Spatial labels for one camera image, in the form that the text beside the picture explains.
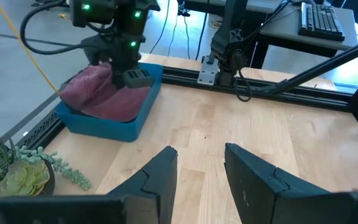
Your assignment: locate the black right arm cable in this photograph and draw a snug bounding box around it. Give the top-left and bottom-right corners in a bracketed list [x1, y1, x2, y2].
[19, 0, 90, 57]

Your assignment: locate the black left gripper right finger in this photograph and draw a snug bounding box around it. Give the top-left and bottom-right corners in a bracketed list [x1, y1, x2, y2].
[224, 142, 358, 224]

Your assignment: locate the blue plastic bin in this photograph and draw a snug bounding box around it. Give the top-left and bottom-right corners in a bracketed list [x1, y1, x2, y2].
[54, 62, 165, 144]

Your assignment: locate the black keyboard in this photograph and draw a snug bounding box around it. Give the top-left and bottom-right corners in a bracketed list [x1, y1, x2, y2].
[298, 1, 347, 42]

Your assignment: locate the maroon corduroy cap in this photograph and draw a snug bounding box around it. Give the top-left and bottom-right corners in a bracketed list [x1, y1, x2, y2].
[58, 62, 152, 123]

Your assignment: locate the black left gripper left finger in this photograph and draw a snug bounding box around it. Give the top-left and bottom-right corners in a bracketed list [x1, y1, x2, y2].
[0, 145, 179, 224]

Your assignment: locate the black cable bundle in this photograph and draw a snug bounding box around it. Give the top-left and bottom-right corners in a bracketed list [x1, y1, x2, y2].
[232, 69, 254, 103]

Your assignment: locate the potted succulent plant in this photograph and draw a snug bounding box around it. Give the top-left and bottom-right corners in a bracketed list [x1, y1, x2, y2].
[0, 130, 93, 207]

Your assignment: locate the yellow cable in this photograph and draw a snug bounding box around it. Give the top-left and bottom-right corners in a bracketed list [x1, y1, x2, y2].
[0, 0, 60, 95]

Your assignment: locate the black floor cable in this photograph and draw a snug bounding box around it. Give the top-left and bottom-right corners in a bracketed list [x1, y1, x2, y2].
[149, 0, 172, 54]
[195, 12, 209, 62]

